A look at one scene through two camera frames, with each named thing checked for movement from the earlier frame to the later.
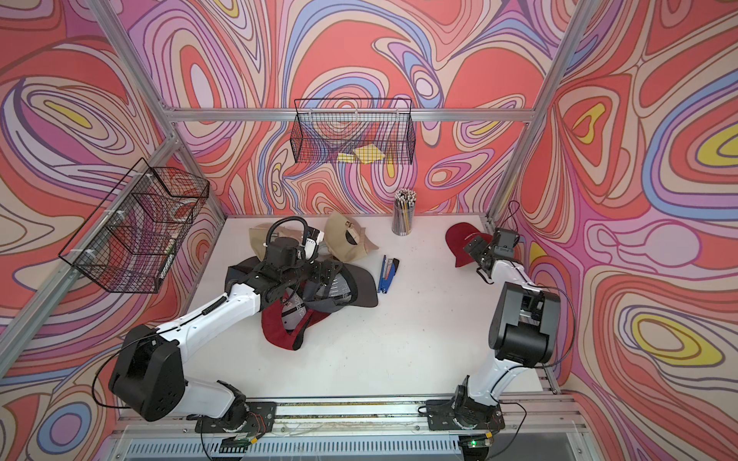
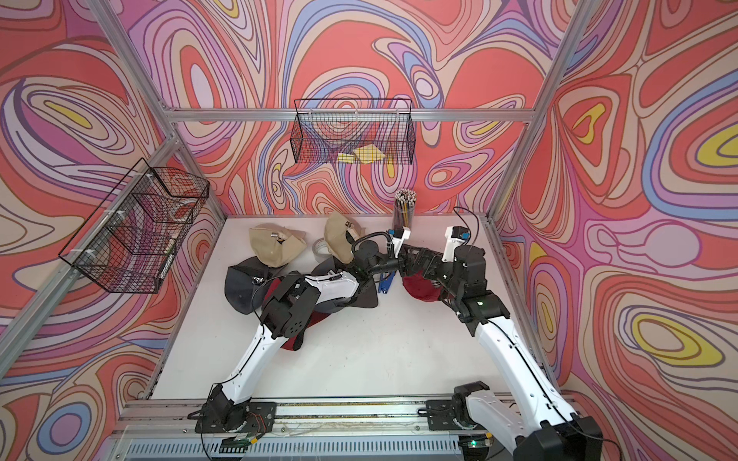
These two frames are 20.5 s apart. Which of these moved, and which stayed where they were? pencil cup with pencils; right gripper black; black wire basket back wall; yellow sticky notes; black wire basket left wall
Moved: right gripper black
Stayed: black wire basket left wall; yellow sticky notes; black wire basket back wall; pencil cup with pencils
